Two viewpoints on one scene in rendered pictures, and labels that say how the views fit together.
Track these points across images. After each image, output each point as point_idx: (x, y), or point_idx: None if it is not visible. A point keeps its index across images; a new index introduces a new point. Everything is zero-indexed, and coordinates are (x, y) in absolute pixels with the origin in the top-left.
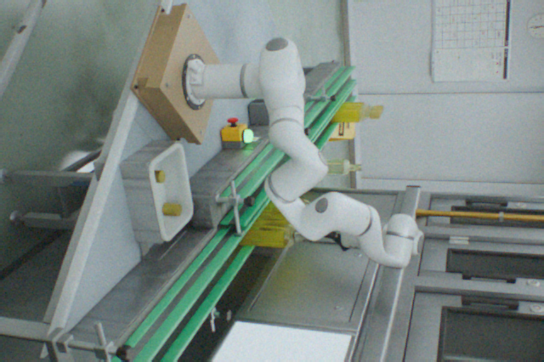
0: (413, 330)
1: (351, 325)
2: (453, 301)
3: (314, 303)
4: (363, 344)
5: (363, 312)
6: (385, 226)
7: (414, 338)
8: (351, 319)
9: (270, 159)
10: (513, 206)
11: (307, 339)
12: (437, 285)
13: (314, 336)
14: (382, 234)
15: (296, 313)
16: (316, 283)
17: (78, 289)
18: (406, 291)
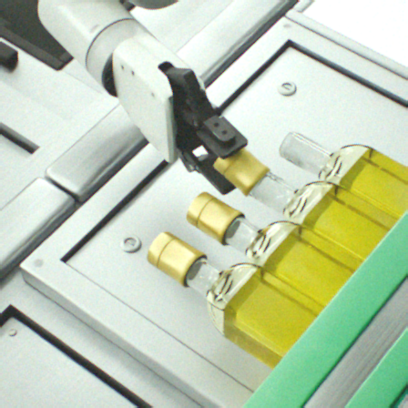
0: (161, 38)
1: (290, 29)
2: (25, 74)
3: (331, 120)
4: (286, 5)
5: (246, 52)
6: (116, 17)
7: (173, 23)
8: (280, 45)
9: (312, 368)
10: None
11: (389, 33)
12: (26, 100)
13: (373, 35)
14: (134, 17)
15: (384, 107)
16: (294, 183)
17: None
18: (102, 109)
